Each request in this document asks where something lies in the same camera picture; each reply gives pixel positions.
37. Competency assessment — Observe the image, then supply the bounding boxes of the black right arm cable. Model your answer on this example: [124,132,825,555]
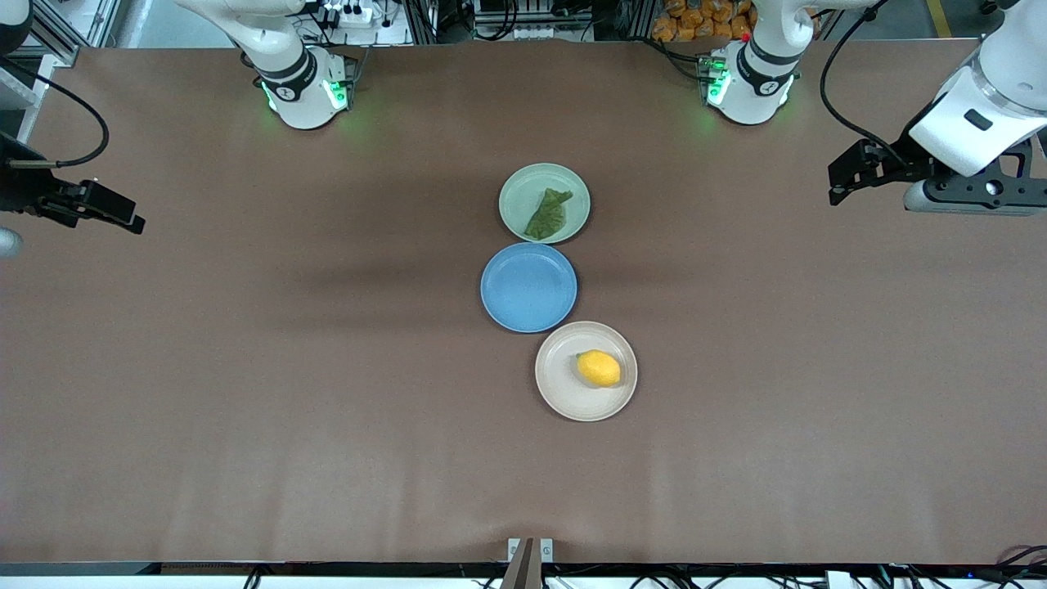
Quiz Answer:
[0,59,111,170]

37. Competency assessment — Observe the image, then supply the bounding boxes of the orange snack bags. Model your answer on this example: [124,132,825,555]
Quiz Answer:
[651,0,758,44]

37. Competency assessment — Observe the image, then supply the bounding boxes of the yellow lemon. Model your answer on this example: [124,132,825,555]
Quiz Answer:
[575,349,622,389]

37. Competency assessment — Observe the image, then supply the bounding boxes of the white power strip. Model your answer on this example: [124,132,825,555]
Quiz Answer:
[322,0,379,27]

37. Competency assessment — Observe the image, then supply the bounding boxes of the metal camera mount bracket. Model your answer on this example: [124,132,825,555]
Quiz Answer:
[500,537,555,589]

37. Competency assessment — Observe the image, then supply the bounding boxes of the green lettuce leaf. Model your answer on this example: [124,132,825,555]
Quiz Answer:
[524,187,574,241]

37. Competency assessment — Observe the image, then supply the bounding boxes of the black cable bundle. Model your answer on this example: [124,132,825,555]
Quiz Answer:
[991,544,1047,572]

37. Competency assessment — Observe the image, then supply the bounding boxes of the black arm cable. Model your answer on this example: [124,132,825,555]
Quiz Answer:
[819,0,910,161]
[0,59,111,170]

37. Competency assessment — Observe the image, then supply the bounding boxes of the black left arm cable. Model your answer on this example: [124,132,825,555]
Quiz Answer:
[819,0,910,161]

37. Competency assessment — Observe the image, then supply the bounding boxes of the pale green plate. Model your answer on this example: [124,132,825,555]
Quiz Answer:
[498,163,591,245]

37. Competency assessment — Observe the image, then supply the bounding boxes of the black left camera bracket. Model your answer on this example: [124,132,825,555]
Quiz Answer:
[929,141,1047,207]

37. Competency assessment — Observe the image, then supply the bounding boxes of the aluminium frame profile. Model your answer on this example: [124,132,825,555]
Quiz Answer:
[31,0,125,68]

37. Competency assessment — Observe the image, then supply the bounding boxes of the blue plate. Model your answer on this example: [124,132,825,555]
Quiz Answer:
[480,242,578,334]

